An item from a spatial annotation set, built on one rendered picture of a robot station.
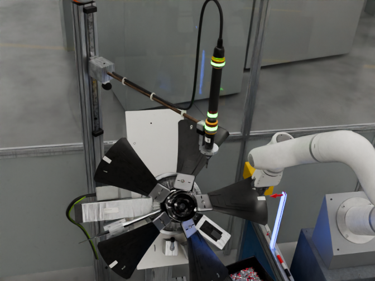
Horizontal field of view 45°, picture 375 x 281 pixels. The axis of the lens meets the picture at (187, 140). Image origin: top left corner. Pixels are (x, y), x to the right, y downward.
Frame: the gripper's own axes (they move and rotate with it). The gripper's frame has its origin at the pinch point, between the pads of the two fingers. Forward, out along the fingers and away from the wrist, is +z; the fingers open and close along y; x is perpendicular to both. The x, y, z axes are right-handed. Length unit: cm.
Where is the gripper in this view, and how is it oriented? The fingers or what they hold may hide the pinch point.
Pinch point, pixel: (261, 189)
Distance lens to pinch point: 184.4
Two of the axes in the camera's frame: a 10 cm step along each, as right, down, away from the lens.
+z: -1.3, 6.2, 7.8
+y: -9.8, 0.6, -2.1
